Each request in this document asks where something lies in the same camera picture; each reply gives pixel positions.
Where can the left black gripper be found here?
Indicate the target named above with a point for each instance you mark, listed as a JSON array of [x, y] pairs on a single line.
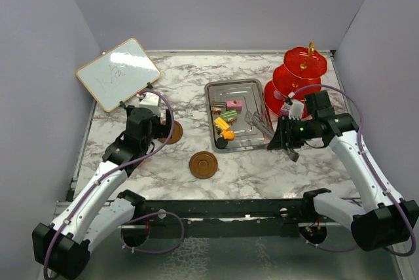
[[163, 131]]

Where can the green layered cake slice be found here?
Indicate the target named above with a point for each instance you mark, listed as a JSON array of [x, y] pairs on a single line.
[[229, 116]]

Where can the stainless steel tray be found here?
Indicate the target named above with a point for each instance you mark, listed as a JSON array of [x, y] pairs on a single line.
[[250, 93]]

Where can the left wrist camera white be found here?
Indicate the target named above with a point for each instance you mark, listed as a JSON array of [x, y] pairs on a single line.
[[149, 101]]

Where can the black round cookie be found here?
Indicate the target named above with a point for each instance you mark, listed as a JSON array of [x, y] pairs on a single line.
[[221, 143]]

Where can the pink cake with cherry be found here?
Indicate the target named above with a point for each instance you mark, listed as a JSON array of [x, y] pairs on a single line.
[[236, 105]]

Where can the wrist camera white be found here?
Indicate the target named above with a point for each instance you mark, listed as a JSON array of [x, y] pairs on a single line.
[[293, 109], [149, 101]]

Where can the red three-tier cake stand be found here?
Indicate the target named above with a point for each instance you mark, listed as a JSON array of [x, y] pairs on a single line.
[[300, 73]]

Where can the brown layered cake slice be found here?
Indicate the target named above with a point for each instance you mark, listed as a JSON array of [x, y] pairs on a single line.
[[218, 106]]

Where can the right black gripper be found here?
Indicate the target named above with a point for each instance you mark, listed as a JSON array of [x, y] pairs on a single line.
[[284, 138]]

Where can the orange fish-shaped pastry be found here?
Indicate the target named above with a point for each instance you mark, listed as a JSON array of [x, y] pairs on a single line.
[[228, 135]]

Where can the whiteboard with yellow frame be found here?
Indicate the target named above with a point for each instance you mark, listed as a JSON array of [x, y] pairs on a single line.
[[118, 74]]

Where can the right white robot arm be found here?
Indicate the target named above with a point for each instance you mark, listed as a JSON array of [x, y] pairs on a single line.
[[384, 217]]

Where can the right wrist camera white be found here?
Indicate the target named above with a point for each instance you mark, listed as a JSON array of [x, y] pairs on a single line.
[[293, 109]]

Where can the black mounting rail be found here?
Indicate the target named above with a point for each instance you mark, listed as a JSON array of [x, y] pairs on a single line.
[[221, 218]]

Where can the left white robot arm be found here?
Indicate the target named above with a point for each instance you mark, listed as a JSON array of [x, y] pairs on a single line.
[[64, 246]]

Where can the metal tongs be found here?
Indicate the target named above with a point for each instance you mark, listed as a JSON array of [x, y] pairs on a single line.
[[255, 120]]

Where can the brown wooden coaster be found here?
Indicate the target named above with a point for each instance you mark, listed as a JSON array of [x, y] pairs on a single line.
[[177, 133], [203, 165]]

